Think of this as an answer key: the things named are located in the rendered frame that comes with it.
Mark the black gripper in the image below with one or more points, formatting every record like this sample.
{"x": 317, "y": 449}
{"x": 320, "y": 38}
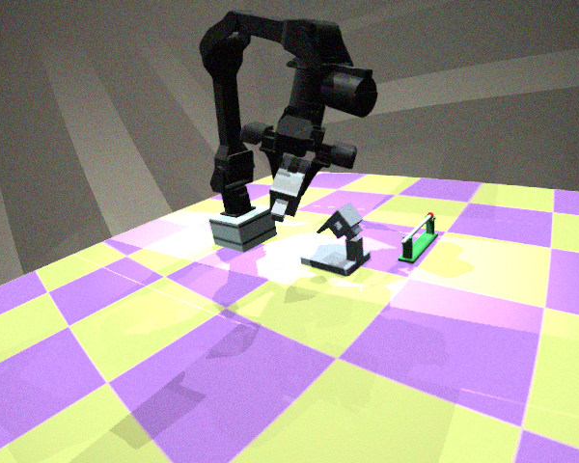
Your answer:
{"x": 340, "y": 154}

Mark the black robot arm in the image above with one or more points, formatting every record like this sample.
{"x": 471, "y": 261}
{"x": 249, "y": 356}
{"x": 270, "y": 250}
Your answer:
{"x": 319, "y": 79}

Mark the grey pin with red cap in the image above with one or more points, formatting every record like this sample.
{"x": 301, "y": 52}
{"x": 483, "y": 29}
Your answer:
{"x": 429, "y": 217}

